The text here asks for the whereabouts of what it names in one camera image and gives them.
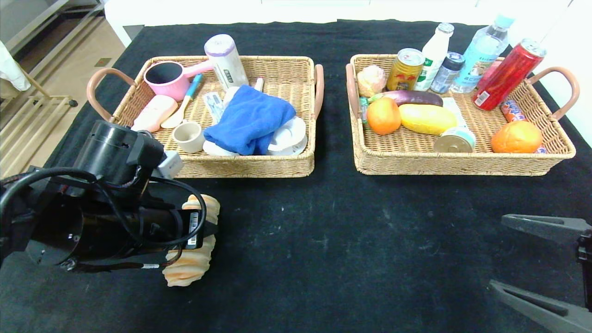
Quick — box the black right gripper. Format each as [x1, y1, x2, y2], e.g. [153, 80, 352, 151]
[487, 213, 592, 333]

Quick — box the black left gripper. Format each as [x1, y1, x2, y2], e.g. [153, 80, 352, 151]
[168, 208, 219, 250]

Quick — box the striped bread roll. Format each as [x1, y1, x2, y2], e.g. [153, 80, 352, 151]
[161, 194, 221, 287]

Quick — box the white mug with handle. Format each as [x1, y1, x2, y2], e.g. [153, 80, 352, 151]
[173, 121, 205, 154]

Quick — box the blue microfibre towel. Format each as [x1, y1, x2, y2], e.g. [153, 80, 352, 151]
[203, 85, 296, 156]

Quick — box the white tin can gold lid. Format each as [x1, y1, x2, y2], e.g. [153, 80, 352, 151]
[433, 127, 476, 154]

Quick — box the yellow oblong fruit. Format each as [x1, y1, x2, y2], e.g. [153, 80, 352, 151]
[399, 104, 458, 136]

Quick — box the round orange fruit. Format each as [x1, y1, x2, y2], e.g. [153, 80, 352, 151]
[367, 97, 402, 136]

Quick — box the wicker basket with food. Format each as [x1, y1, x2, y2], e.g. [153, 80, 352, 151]
[345, 54, 580, 176]

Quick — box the wicker basket with utensils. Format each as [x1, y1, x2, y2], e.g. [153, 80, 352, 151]
[86, 55, 324, 179]

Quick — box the white soap bar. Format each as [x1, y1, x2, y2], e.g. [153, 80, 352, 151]
[203, 140, 239, 157]

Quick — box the white plastic bowl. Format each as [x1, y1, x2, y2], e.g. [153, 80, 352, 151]
[267, 116, 307, 156]

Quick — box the clear cutlery case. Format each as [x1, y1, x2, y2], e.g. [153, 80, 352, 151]
[204, 92, 226, 123]

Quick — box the pink lotion bottle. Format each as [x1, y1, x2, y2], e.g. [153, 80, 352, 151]
[131, 95, 179, 133]

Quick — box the orange fruit with smooth skin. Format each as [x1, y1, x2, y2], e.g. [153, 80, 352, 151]
[491, 121, 543, 154]

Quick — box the small cream cup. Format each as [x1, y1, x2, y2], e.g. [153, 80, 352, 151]
[223, 86, 241, 108]

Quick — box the pink saucepan cup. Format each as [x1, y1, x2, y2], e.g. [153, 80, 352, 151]
[143, 60, 214, 102]

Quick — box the orange snack packet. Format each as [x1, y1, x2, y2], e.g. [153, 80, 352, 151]
[499, 99, 547, 154]

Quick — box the beige tumbler purple lid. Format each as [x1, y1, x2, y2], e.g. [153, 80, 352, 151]
[204, 34, 250, 92]

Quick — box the green white candy box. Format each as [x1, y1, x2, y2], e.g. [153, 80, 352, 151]
[442, 97, 473, 135]

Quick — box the red drink can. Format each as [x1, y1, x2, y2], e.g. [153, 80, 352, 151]
[472, 39, 547, 111]

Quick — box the wooden rolling rack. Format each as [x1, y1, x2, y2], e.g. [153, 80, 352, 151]
[0, 69, 78, 191]

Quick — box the purple eggplant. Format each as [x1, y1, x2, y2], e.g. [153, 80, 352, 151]
[370, 90, 444, 107]

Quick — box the small grey capped bottle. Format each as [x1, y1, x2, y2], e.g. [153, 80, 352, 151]
[430, 52, 465, 94]

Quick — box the pink yellow cupcake toy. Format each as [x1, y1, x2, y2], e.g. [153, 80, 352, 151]
[357, 65, 387, 98]

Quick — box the clear water bottle blue cap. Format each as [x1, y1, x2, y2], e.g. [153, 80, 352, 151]
[450, 16, 516, 94]

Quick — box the white table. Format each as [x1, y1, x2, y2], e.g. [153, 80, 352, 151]
[104, 0, 481, 47]

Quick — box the white milk bottle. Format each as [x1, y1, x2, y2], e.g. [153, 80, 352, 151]
[413, 23, 455, 92]

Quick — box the yellow drink can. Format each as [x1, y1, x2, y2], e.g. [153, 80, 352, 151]
[386, 49, 425, 92]

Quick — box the grey framed low platform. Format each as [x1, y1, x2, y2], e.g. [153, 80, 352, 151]
[0, 0, 106, 58]

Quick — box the white hanging cloth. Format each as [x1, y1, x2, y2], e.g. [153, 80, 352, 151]
[0, 41, 32, 91]

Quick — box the black camera cable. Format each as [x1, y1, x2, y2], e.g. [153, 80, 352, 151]
[0, 167, 207, 248]

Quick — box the black red braided cable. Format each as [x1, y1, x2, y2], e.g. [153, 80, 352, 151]
[67, 250, 185, 272]

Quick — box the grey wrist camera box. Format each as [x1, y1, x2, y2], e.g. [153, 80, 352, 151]
[153, 150, 185, 179]

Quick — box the yellow spoon blue handle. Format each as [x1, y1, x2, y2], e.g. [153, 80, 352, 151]
[160, 74, 203, 129]

